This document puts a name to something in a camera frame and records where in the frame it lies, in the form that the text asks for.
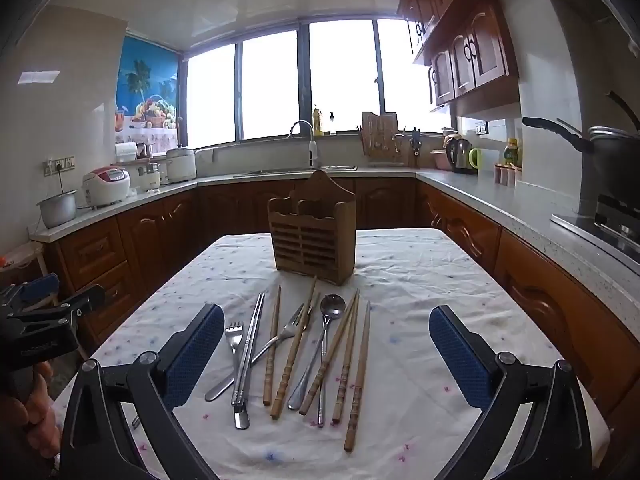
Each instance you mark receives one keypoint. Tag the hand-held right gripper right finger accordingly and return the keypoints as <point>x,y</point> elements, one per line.
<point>457,355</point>

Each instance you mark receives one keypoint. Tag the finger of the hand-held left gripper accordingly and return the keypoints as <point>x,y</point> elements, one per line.
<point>82,300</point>
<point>42,287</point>

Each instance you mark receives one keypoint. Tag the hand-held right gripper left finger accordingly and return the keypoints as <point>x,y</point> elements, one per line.
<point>200,345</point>

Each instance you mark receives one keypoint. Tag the wooden utensil holder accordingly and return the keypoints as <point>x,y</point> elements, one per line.
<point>312,230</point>

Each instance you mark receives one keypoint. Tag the person's left hand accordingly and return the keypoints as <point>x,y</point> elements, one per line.
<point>30,410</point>

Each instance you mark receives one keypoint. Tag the white stool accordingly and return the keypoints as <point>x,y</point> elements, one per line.
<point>25,255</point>

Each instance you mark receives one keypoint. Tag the metal chopstick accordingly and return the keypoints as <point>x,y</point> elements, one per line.
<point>254,340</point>
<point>248,340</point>

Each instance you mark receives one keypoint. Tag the white dotted tablecloth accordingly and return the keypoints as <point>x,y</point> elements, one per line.
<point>400,310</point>

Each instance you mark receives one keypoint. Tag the metal cooker pot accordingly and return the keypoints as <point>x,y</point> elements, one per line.
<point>57,210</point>

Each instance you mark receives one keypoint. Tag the stainless steel fork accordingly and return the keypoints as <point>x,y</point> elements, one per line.
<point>242,417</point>
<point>291,331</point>

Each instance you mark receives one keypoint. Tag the white and red rice cooker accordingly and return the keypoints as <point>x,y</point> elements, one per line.
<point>105,187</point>

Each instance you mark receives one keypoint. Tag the stainless steel spoon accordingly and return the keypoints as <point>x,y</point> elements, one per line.
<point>332,306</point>
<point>321,405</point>

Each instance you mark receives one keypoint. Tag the small white appliance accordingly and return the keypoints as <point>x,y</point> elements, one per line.
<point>149,177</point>

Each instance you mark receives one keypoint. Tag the white plastic box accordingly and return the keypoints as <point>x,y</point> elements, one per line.
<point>126,151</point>

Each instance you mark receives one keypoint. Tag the grey countertop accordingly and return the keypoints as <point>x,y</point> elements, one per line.
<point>500,195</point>

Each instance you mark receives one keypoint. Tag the white round rice cooker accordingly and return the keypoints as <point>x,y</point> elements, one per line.
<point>181,165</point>

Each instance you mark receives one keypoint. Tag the wooden base cabinets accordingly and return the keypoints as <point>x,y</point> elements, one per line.
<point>385,200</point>

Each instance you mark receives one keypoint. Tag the spice jar set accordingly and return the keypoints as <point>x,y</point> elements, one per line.
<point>507,175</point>

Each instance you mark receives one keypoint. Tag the gas stove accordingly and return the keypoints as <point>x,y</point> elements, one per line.
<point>600,232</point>

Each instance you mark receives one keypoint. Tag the steel sink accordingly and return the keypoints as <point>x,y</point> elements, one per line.
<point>280,171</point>

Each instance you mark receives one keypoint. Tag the pink container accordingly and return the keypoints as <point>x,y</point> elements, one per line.
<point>440,160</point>

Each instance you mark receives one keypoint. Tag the steel electric kettle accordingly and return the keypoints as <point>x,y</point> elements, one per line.
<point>459,155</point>

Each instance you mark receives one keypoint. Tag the knife block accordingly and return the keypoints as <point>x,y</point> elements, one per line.
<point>415,152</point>

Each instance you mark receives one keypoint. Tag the yellow oil bottle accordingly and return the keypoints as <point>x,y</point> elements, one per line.
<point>511,152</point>

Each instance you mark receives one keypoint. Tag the chrome faucet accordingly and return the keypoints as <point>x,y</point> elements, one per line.
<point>313,152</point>

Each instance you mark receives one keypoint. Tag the tropical fruit poster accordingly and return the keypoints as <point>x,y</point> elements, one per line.
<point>147,85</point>

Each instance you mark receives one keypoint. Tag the black pan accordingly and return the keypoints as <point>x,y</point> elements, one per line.
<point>615,165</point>

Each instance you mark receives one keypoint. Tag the small pump bottle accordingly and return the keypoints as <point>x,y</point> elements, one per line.
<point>332,127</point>

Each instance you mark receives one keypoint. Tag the kitchen window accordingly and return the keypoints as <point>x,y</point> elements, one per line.
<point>270,85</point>

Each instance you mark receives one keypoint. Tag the wall outlet strip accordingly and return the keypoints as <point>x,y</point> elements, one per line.
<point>60,165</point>

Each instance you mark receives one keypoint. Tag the small wall outlet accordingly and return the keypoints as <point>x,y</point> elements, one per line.
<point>481,127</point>

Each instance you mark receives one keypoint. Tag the wooden wall cabinets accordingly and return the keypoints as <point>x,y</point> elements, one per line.
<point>480,55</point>

